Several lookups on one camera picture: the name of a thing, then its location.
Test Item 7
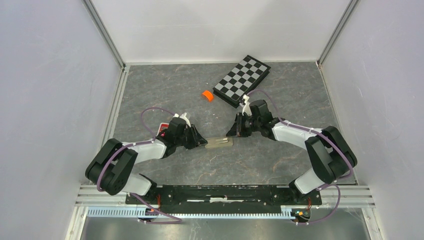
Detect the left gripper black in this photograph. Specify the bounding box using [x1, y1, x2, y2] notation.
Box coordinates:
[175, 123, 208, 150]

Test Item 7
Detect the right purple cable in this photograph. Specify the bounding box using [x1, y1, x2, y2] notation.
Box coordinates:
[246, 89, 355, 225]

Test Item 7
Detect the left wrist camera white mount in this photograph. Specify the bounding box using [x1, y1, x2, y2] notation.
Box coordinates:
[173, 112, 191, 128]

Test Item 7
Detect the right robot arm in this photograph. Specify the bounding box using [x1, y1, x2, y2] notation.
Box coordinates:
[226, 99, 358, 204]

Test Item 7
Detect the white beige remote control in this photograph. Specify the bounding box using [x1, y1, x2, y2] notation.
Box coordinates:
[204, 137, 233, 149]

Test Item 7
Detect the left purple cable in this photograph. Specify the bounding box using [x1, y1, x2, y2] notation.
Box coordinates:
[96, 107, 182, 225]

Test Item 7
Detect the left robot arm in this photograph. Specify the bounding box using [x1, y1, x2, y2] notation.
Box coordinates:
[85, 116, 208, 204]

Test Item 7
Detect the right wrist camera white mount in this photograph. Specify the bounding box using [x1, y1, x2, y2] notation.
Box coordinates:
[240, 94, 252, 117]

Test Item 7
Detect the red white remote control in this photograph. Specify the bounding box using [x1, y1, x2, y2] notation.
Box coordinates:
[158, 122, 169, 132]

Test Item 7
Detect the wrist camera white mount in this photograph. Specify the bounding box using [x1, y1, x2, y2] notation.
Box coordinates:
[240, 94, 252, 117]
[173, 112, 191, 128]

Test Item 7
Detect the purple cable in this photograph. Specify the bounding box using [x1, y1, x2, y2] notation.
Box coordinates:
[96, 107, 182, 225]
[246, 89, 355, 225]

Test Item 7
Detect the folded black chessboard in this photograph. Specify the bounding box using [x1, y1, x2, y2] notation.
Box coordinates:
[212, 55, 271, 108]

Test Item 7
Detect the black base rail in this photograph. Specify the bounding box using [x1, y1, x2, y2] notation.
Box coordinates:
[143, 184, 322, 214]

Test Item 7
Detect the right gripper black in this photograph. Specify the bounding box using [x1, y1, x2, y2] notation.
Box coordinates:
[226, 112, 261, 138]

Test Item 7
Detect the orange tape roll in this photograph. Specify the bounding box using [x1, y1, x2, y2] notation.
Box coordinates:
[201, 90, 214, 102]

